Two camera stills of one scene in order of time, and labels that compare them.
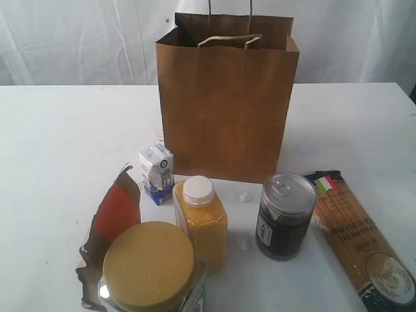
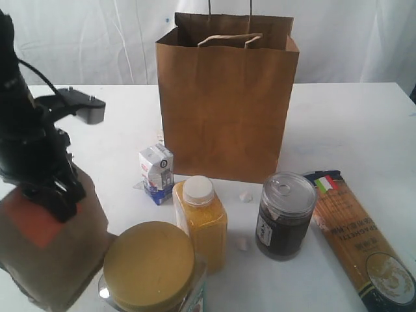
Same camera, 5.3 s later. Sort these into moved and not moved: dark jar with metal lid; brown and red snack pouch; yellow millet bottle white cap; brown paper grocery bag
Moved: brown and red snack pouch
Not moved: brown paper grocery bag; yellow millet bottle white cap; dark jar with metal lid
